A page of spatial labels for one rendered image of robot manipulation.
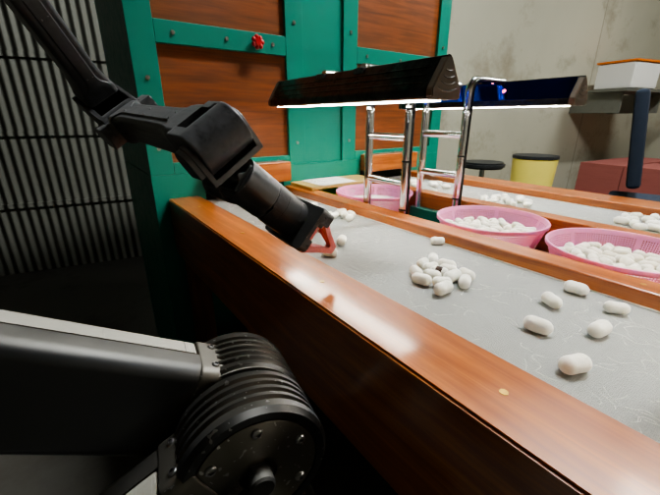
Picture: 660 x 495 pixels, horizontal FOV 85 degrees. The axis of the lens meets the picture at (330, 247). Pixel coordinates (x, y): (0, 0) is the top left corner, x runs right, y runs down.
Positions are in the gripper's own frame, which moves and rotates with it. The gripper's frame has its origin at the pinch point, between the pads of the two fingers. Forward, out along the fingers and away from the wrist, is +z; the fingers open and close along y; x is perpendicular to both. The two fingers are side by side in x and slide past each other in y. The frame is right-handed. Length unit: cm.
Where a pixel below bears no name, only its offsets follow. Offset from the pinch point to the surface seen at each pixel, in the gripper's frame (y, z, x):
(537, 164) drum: 117, 269, -195
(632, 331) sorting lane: -35.0, 22.5, -11.9
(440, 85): 0.7, 1.7, -34.3
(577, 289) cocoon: -26.2, 25.8, -15.9
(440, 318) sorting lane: -17.7, 9.3, 0.4
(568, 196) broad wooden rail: 4, 81, -63
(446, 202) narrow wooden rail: 26, 56, -38
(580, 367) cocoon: -34.4, 9.3, -2.4
